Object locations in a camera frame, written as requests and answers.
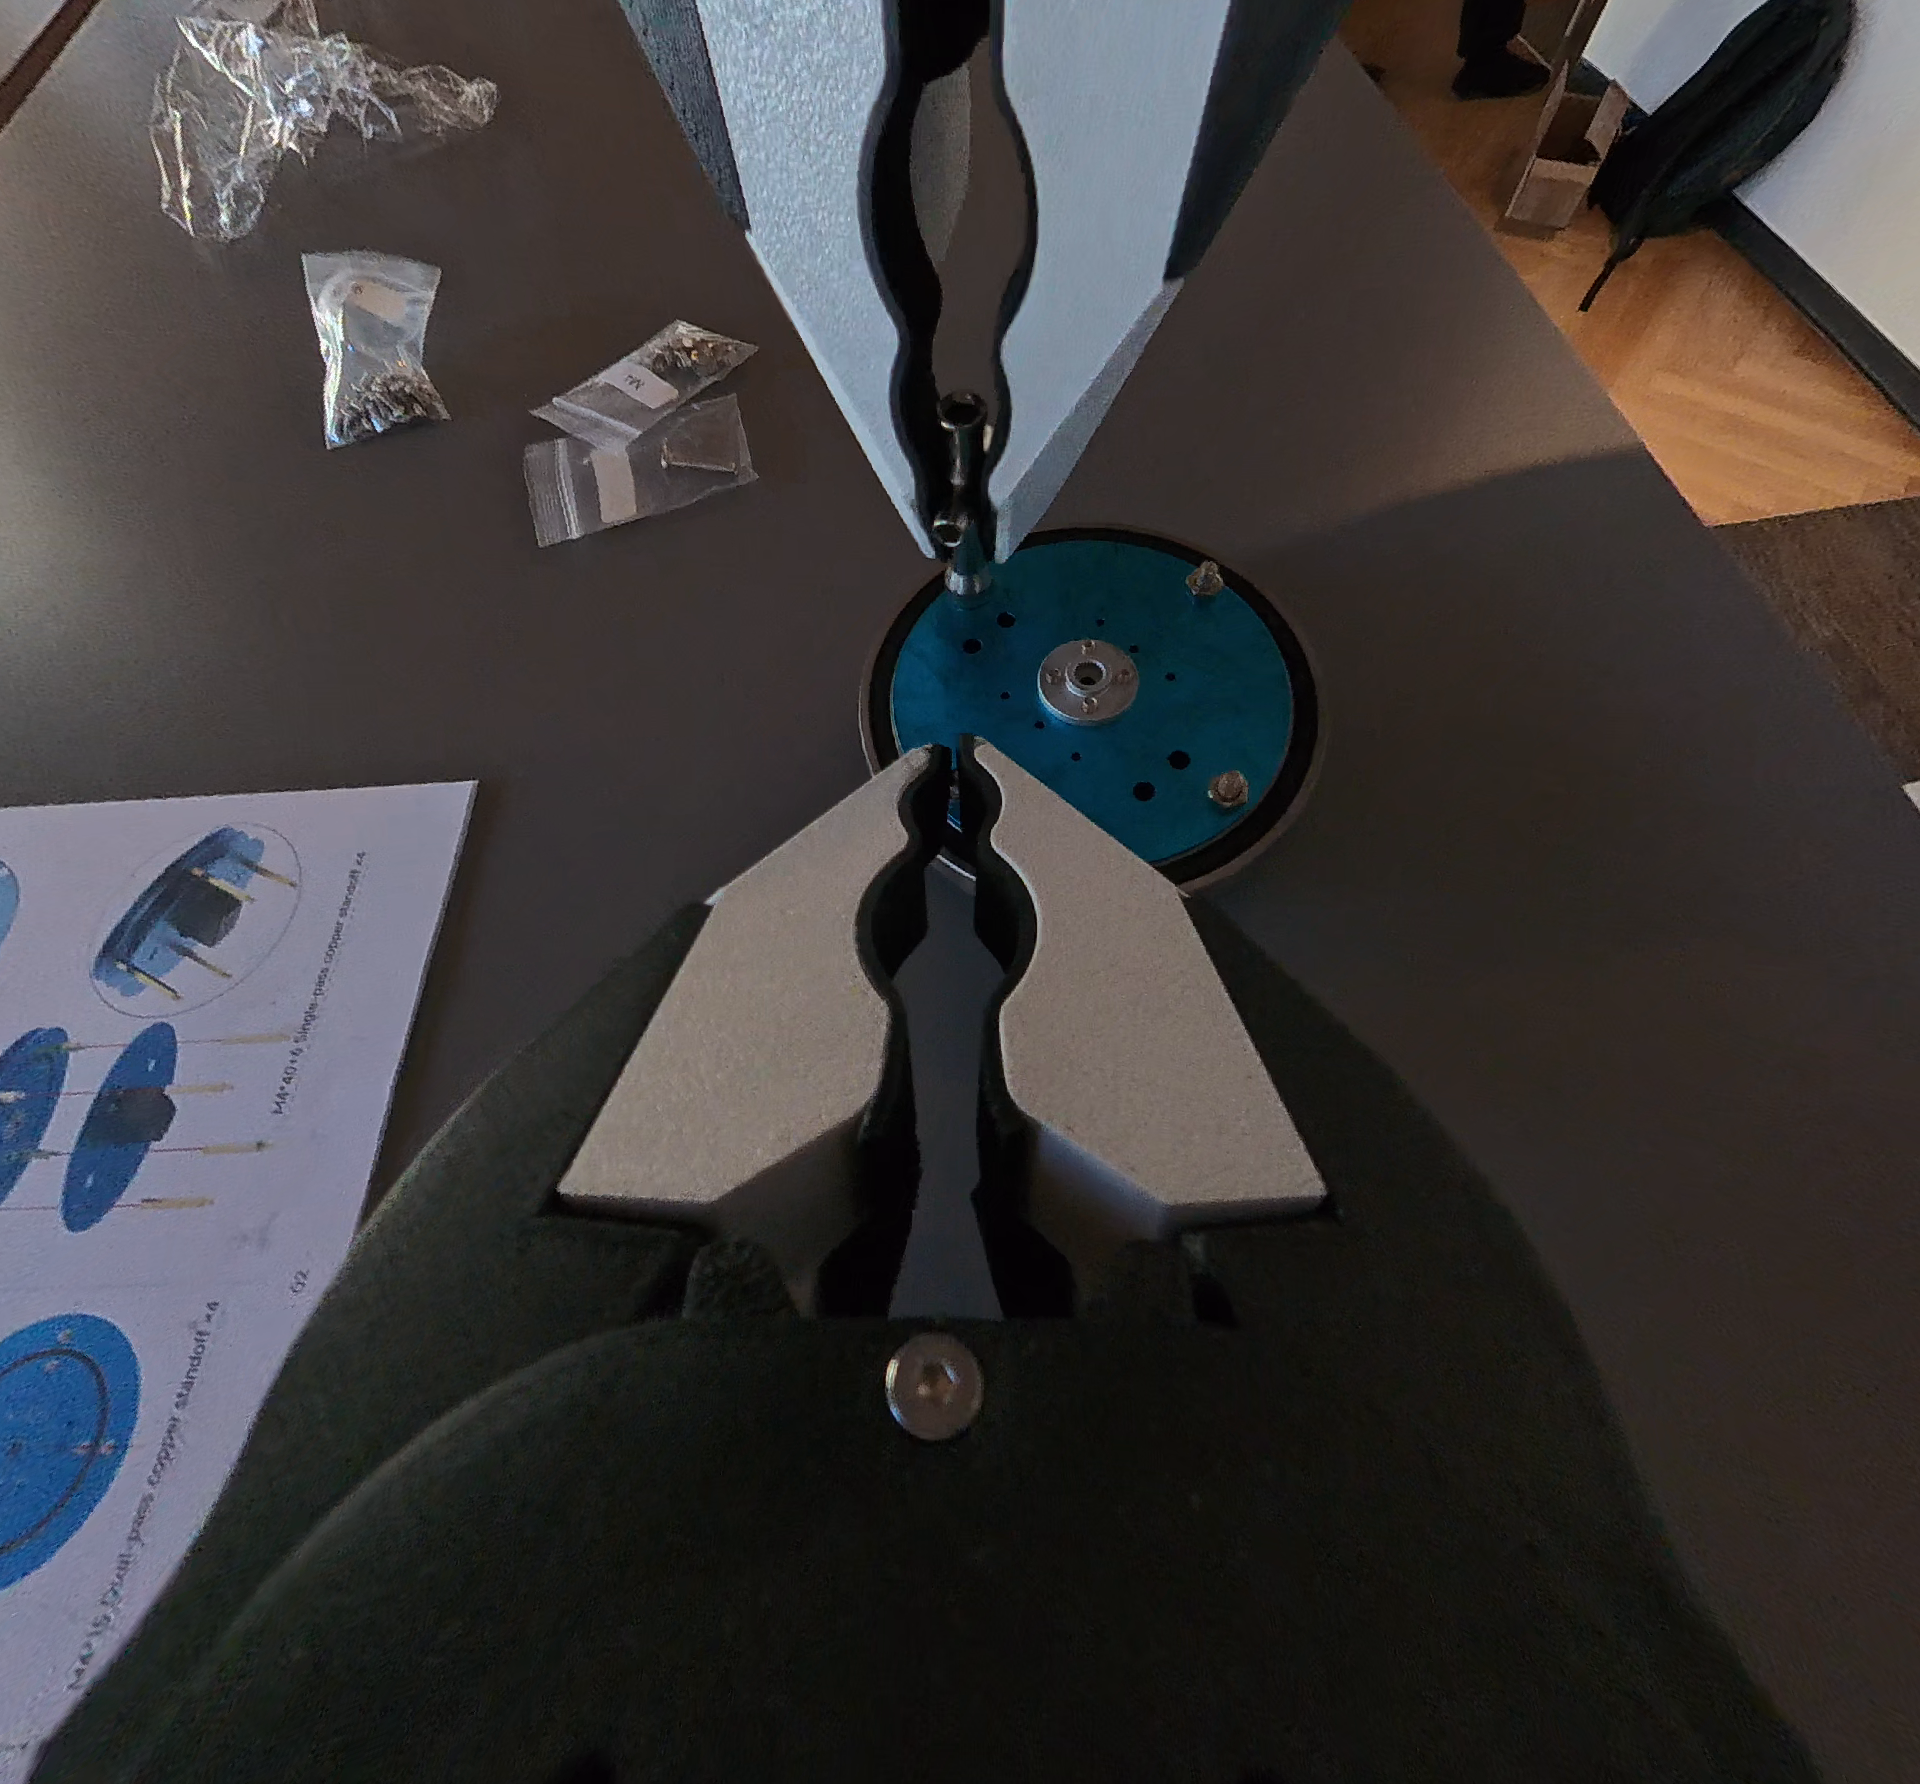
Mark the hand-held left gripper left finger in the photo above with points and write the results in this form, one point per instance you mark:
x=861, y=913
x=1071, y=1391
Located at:
x=721, y=1065

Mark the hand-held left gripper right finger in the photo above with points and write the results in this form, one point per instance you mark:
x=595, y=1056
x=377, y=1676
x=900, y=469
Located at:
x=1155, y=1065

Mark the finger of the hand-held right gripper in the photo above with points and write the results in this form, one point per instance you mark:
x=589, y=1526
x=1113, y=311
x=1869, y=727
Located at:
x=1124, y=88
x=781, y=88

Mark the blue disc with black rim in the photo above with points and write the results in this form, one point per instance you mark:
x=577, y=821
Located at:
x=1171, y=718

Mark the metal cross socket wrench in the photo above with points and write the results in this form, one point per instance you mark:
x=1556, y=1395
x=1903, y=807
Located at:
x=961, y=464

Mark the silver hex standoff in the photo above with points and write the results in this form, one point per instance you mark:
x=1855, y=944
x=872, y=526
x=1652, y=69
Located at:
x=1226, y=788
x=1201, y=579

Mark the clear plastic parts bag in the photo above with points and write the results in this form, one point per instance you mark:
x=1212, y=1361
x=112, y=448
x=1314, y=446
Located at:
x=661, y=366
x=631, y=486

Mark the small cardboard box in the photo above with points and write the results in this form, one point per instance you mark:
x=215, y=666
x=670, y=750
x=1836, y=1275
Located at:
x=1560, y=164

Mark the black bag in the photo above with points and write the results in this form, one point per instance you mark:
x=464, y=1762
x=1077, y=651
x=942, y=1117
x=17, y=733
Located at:
x=1724, y=119

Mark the clear bag of dark screws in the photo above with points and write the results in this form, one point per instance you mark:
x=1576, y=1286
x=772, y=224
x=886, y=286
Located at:
x=375, y=359

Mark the instruction sheet with blue drawings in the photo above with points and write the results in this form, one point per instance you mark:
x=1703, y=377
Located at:
x=225, y=1288

